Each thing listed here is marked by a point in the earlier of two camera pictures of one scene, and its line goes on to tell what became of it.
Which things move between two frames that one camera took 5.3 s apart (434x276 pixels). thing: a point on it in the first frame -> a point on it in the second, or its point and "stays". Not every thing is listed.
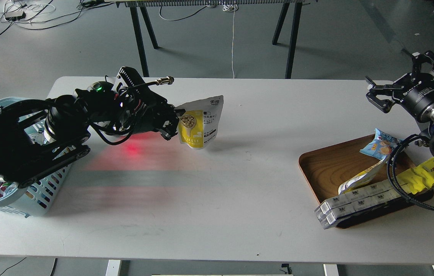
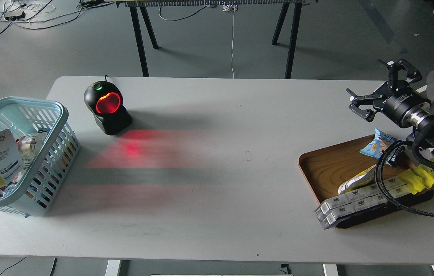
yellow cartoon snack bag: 420,178 stays
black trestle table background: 138,9 stays
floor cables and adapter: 20,13 stays
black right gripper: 417,92 -> 394,104
